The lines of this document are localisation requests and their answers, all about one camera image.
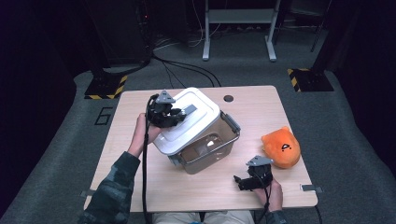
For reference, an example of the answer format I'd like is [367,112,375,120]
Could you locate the dark equipment cabinet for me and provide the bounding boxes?
[85,0,154,67]

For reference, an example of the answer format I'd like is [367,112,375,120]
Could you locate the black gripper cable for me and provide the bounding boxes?
[253,172,271,224]
[141,92,161,224]

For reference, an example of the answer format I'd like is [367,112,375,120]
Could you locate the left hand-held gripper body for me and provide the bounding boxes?
[146,90,176,129]

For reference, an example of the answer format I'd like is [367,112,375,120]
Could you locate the black floor cable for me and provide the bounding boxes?
[161,60,189,90]
[152,54,222,88]

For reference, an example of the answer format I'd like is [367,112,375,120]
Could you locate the white lid with grey handle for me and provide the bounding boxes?
[152,87,221,157]

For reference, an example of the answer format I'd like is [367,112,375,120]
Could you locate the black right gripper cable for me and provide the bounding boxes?
[253,172,271,224]

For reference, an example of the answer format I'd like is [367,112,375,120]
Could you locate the grey metal table bracket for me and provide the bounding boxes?
[300,184,324,193]
[79,189,97,199]

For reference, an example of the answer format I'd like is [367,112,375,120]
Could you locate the black cable under table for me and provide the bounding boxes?
[313,204,324,224]

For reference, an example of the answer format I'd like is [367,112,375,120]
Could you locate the black stand base yellow stripes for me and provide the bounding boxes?
[84,74,129,101]
[287,67,334,93]

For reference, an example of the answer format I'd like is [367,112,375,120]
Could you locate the white metal desk frame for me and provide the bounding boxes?
[202,0,283,63]

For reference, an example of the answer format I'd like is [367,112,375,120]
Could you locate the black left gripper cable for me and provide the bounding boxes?
[141,92,161,224]

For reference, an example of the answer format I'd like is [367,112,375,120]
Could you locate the orange plush toy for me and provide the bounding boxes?
[261,125,302,170]

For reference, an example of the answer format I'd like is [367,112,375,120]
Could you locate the person's legs in beige trousers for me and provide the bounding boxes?
[152,210,256,224]

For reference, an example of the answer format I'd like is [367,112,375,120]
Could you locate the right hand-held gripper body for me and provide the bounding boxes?
[246,155,275,189]

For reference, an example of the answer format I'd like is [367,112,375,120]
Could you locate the clear plastic storage box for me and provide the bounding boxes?
[167,110,242,175]

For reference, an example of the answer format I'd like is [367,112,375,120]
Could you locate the person's left hand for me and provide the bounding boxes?
[127,112,163,158]

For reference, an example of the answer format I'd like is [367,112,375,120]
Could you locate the person's right hand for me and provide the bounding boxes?
[253,178,284,213]

